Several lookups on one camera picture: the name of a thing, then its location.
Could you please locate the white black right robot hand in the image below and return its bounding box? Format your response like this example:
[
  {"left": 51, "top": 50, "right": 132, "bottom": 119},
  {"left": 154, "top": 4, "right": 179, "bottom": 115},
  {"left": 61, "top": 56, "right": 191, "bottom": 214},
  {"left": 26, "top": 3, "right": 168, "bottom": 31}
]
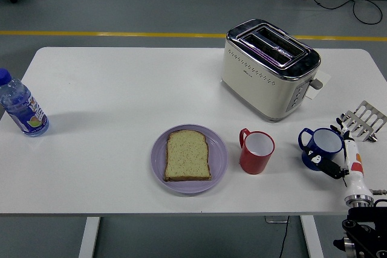
[{"left": 303, "top": 117, "right": 374, "bottom": 202}]

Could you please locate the blue cup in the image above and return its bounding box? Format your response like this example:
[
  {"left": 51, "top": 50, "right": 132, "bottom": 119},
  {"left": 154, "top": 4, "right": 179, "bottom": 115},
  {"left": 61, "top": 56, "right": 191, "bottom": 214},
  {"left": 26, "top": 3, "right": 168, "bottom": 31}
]
[{"left": 298, "top": 127, "right": 345, "bottom": 172}]

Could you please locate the red cup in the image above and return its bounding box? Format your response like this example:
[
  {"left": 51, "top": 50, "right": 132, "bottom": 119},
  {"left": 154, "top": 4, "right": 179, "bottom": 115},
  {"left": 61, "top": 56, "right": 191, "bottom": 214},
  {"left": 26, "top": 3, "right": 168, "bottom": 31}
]
[{"left": 239, "top": 127, "right": 276, "bottom": 176}]

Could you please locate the bread slice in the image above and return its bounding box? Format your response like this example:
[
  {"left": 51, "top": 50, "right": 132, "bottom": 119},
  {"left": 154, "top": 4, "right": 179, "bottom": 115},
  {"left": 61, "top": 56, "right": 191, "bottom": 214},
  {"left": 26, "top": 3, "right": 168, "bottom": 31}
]
[{"left": 163, "top": 129, "right": 212, "bottom": 182}]

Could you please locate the metal toast rack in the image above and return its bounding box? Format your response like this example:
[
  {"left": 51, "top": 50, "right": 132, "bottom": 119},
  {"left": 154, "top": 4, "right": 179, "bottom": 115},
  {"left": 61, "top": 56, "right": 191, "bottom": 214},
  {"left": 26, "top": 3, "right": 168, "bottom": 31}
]
[{"left": 339, "top": 100, "right": 387, "bottom": 143}]

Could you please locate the white table leg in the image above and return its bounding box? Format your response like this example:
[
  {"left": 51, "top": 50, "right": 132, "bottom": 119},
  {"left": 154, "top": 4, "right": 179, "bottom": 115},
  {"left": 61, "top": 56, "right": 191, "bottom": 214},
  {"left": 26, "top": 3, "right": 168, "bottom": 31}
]
[
  {"left": 299, "top": 215, "right": 325, "bottom": 258},
  {"left": 78, "top": 216, "right": 102, "bottom": 258}
]

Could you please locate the white card under toaster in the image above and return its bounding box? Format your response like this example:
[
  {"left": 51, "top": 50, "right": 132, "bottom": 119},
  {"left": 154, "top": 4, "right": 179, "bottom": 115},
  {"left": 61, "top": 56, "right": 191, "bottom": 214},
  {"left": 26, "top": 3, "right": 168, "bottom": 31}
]
[{"left": 304, "top": 69, "right": 332, "bottom": 100}]

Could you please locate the cream and chrome toaster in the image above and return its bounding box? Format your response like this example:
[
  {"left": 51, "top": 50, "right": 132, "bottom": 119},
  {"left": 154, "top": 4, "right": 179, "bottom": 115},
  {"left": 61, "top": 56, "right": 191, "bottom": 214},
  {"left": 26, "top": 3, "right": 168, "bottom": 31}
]
[{"left": 220, "top": 18, "right": 325, "bottom": 123}]

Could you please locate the purple plate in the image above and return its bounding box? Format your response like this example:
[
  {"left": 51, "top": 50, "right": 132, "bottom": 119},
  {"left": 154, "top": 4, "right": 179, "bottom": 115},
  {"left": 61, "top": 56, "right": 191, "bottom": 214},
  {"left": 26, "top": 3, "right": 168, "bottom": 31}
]
[{"left": 151, "top": 123, "right": 229, "bottom": 195}]

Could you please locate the blue-capped water bottle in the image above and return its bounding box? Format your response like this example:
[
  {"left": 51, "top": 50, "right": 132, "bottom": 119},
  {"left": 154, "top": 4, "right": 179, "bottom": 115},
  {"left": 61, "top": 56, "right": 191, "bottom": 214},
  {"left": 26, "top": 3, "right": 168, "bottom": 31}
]
[{"left": 0, "top": 68, "right": 50, "bottom": 138}]

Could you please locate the black cable under table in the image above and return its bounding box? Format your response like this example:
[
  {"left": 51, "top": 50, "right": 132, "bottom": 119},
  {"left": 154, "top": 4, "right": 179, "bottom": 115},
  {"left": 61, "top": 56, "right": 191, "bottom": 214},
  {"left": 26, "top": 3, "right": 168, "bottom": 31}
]
[{"left": 278, "top": 215, "right": 291, "bottom": 258}]

